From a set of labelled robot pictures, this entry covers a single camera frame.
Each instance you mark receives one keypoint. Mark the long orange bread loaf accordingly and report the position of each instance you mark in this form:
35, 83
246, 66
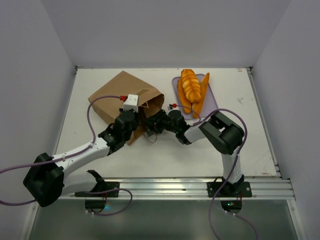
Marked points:
182, 97

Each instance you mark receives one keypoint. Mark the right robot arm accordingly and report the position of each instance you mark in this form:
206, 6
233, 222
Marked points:
224, 135

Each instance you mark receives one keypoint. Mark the small orange bread roll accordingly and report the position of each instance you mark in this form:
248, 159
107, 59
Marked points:
197, 107

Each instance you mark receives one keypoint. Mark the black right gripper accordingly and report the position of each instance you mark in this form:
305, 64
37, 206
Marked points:
152, 122

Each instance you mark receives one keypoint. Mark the aluminium mounting rail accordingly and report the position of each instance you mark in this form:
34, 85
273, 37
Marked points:
202, 188

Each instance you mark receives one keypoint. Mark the braided glazed bread loaf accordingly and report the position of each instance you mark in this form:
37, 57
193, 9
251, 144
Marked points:
191, 85

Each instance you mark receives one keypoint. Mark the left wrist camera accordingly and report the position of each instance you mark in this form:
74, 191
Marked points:
131, 103

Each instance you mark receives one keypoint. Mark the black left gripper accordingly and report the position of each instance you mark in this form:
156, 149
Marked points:
136, 115

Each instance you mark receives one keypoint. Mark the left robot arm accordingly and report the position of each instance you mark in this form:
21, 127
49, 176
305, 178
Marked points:
52, 176

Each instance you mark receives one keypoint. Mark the steel kitchen tongs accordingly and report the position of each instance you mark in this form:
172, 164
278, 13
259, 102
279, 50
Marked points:
149, 132

